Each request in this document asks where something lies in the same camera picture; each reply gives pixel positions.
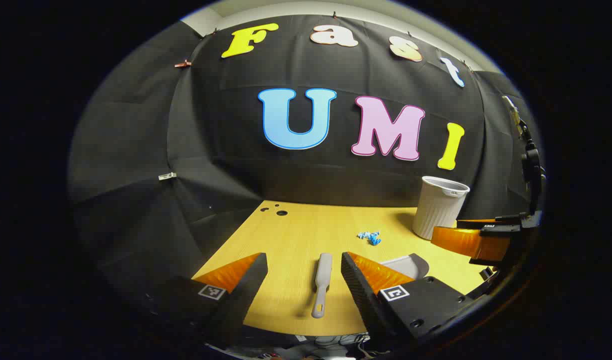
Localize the wooden desktop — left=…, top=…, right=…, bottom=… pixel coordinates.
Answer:
left=192, top=200, right=491, bottom=337

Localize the black backdrop cloth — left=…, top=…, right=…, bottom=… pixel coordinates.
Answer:
left=68, top=14, right=541, bottom=321

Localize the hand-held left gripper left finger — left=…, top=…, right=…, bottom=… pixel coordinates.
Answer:
left=146, top=252, right=269, bottom=349

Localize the white ribbed garbage bin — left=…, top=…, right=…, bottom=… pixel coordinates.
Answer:
left=412, top=176, right=470, bottom=241

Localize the grey dustpan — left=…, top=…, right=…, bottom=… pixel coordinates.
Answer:
left=381, top=253, right=430, bottom=281

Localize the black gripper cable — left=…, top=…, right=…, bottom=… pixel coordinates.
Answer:
left=502, top=95, right=546, bottom=213

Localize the small grey broom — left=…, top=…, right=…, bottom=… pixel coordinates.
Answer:
left=311, top=253, right=333, bottom=319

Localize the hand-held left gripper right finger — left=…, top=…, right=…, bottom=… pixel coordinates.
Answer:
left=341, top=251, right=476, bottom=351

